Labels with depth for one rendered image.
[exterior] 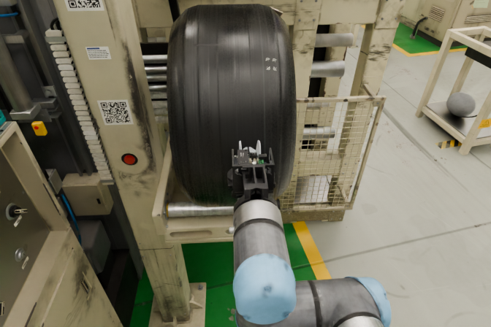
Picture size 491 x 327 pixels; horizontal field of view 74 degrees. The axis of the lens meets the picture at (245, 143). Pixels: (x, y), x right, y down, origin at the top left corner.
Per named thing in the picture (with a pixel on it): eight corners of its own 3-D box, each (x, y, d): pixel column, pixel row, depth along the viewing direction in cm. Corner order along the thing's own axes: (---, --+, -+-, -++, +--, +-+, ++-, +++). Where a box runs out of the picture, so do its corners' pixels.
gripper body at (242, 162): (272, 145, 59) (282, 189, 49) (270, 182, 64) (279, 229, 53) (229, 147, 59) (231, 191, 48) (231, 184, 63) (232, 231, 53)
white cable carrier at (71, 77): (102, 185, 101) (44, 31, 72) (107, 174, 105) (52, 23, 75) (117, 184, 101) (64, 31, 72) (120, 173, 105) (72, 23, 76)
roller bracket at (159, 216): (156, 236, 98) (150, 214, 92) (172, 151, 129) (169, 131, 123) (168, 236, 98) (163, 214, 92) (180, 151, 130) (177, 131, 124)
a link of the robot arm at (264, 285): (234, 332, 41) (232, 291, 36) (232, 258, 50) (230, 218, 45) (297, 328, 41) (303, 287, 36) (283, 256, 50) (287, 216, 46)
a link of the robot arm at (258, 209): (283, 252, 50) (229, 255, 50) (278, 229, 54) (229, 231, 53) (286, 216, 46) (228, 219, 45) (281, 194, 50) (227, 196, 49)
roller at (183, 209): (166, 199, 101) (167, 212, 103) (163, 206, 97) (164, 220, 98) (278, 195, 103) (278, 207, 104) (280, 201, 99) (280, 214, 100)
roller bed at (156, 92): (143, 126, 134) (127, 58, 116) (149, 107, 146) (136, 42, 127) (191, 125, 135) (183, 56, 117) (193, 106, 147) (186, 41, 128)
